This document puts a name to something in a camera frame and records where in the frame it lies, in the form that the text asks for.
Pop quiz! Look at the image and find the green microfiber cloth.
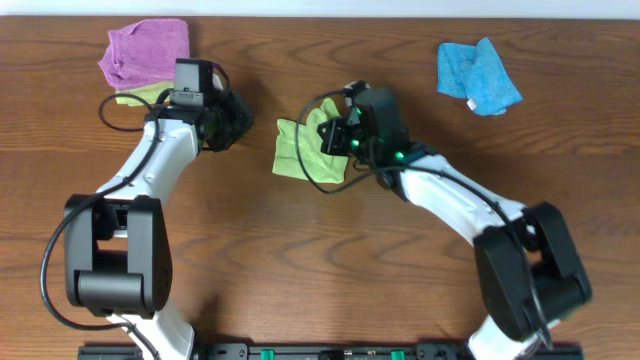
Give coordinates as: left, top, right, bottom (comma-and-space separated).
272, 98, 348, 184

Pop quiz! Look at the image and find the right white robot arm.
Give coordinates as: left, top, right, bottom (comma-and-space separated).
317, 81, 592, 359

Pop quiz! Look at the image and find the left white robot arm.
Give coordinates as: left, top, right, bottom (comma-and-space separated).
52, 58, 253, 359

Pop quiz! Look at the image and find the light green folded cloth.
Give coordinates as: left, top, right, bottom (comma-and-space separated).
116, 81, 174, 107

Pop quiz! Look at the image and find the purple folded cloth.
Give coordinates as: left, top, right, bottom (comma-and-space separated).
98, 18, 190, 91

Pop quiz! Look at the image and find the blue crumpled cloth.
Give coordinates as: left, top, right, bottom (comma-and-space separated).
437, 37, 523, 116

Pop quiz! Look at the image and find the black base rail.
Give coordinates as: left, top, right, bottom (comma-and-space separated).
77, 342, 585, 360

